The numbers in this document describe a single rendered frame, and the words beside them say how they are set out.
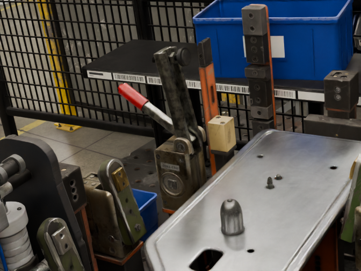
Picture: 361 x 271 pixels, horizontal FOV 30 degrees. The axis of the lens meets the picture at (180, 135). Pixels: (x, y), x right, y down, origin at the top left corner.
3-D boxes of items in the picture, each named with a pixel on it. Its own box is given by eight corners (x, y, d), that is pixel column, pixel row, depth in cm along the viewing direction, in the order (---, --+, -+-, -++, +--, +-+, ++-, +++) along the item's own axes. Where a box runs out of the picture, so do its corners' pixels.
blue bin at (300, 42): (340, 81, 133) (338, 17, 128) (197, 77, 145) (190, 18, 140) (355, 53, 146) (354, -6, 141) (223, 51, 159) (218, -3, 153)
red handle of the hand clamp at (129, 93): (189, 143, 108) (114, 86, 111) (183, 152, 109) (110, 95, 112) (202, 132, 111) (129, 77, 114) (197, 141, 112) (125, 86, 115)
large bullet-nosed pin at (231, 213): (238, 246, 95) (234, 206, 92) (218, 242, 96) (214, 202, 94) (248, 234, 97) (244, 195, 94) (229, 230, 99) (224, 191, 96)
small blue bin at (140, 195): (137, 252, 146) (130, 218, 143) (101, 243, 152) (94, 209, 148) (164, 227, 155) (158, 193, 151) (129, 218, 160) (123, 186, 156)
